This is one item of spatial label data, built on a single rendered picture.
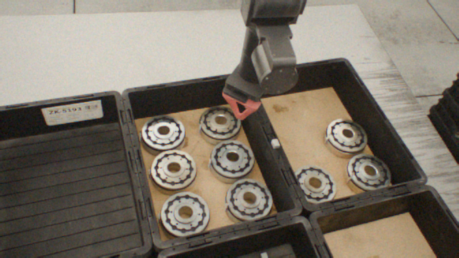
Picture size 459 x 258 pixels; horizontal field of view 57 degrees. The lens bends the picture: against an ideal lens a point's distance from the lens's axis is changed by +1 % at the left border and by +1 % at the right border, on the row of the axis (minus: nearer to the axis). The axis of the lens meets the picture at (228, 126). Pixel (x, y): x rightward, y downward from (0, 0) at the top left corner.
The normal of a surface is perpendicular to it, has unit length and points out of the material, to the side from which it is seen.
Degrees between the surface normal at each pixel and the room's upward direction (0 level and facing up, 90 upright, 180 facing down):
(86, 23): 0
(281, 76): 92
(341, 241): 0
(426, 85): 0
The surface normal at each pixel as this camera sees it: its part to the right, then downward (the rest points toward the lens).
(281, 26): 0.13, -0.59
